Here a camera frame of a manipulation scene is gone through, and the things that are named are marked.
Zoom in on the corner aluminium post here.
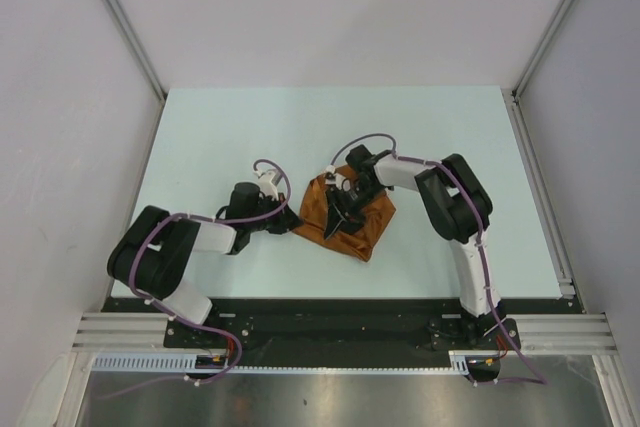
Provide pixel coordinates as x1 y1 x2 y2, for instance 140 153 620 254
101 0 168 105
510 0 578 101

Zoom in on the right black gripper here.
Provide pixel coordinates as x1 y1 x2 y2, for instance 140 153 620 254
325 180 388 242

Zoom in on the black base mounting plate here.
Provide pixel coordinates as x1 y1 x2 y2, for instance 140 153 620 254
100 298 583 375

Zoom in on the aluminium front frame rail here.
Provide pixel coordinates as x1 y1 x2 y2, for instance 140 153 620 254
72 313 617 355

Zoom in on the aluminium right side rail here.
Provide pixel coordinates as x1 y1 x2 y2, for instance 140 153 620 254
502 89 579 299

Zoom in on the orange cloth napkin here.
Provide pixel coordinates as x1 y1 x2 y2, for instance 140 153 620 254
294 165 396 262

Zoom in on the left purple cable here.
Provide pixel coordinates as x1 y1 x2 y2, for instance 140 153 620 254
94 159 244 401

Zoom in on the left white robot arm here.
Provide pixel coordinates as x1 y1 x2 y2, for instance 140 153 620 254
107 182 302 347

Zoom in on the white slotted cable duct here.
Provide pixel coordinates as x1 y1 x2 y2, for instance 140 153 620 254
92 349 474 377

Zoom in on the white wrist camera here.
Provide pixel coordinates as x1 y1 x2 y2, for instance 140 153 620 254
256 170 282 199
324 165 351 191

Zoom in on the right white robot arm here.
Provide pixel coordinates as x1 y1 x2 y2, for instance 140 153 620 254
324 145 500 348

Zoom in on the purple cable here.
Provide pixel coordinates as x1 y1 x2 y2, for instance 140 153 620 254
94 159 244 401
329 134 549 386

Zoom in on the right corner aluminium post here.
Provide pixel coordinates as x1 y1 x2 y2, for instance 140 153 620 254
510 0 578 101

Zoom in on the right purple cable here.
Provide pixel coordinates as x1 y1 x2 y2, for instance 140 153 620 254
329 134 549 386

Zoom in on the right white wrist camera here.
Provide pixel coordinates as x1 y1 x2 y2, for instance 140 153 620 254
324 165 351 191

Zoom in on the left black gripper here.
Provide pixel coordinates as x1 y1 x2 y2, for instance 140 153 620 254
246 192 303 234

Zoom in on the left corner aluminium post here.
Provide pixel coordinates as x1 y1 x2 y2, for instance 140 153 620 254
101 0 168 105

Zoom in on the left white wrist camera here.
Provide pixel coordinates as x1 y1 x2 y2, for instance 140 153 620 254
256 170 282 199

